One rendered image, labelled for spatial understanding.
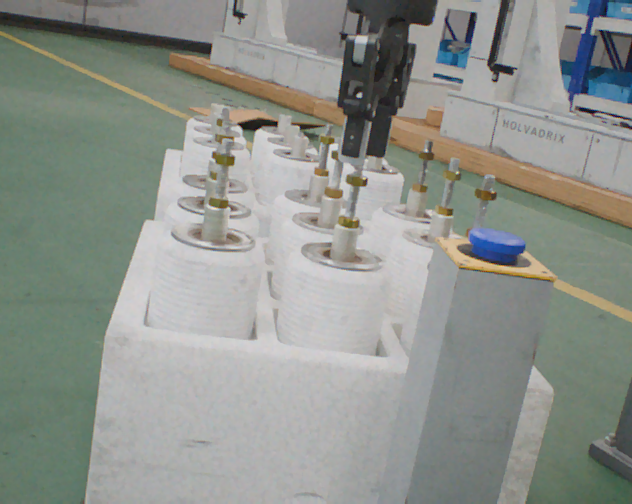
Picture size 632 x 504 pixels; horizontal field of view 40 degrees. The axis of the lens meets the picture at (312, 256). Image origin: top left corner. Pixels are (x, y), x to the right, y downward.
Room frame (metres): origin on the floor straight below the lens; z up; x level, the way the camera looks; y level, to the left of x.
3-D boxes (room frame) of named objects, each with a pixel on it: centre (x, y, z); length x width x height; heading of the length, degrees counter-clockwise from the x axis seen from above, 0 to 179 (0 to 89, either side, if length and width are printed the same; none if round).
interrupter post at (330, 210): (0.88, -0.01, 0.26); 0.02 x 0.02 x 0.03
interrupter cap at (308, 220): (0.88, -0.01, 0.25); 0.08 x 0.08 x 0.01
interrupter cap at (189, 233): (0.75, 0.09, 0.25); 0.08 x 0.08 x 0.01
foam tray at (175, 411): (0.88, -0.01, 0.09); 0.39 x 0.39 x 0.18; 8
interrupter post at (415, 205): (1.02, -0.11, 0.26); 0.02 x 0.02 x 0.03
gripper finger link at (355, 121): (0.72, -0.01, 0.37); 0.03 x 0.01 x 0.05; 162
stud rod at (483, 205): (0.78, -0.14, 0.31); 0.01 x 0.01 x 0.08; 81
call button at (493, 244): (0.61, -0.13, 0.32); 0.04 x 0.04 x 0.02
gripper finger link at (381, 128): (0.80, -0.04, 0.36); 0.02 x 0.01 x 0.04; 72
